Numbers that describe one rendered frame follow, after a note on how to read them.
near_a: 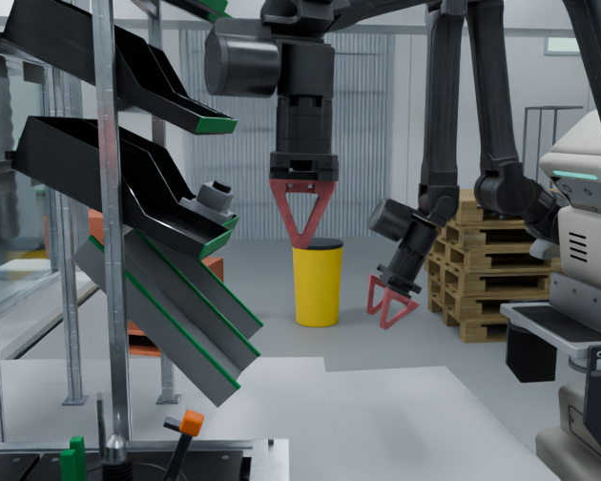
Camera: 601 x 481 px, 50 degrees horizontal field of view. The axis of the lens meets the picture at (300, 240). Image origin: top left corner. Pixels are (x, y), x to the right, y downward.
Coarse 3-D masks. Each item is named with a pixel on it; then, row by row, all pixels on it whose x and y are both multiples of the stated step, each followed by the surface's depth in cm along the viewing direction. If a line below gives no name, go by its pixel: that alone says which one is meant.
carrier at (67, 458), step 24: (96, 408) 71; (48, 456) 78; (72, 456) 64; (96, 456) 78; (120, 456) 65; (144, 456) 78; (168, 456) 78; (192, 456) 78; (216, 456) 78; (240, 456) 78; (24, 480) 72; (48, 480) 72; (72, 480) 64; (96, 480) 69; (120, 480) 65; (144, 480) 69; (192, 480) 72; (216, 480) 72; (240, 480) 75
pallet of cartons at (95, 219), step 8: (96, 216) 442; (96, 224) 437; (96, 232) 438; (208, 264) 435; (216, 264) 445; (216, 272) 446; (128, 328) 396; (136, 328) 395; (136, 352) 395; (144, 352) 394; (152, 352) 393
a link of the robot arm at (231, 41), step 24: (312, 0) 63; (216, 24) 61; (240, 24) 62; (264, 24) 62; (288, 24) 63; (312, 24) 64; (216, 48) 60; (240, 48) 60; (264, 48) 61; (216, 72) 60; (240, 72) 60; (264, 72) 61; (240, 96) 63; (264, 96) 63
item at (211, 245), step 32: (32, 128) 84; (64, 128) 93; (96, 128) 96; (32, 160) 85; (64, 160) 84; (96, 160) 83; (128, 160) 96; (64, 192) 85; (96, 192) 84; (128, 192) 83; (160, 192) 96; (128, 224) 84; (160, 224) 83; (192, 224) 96; (192, 256) 83
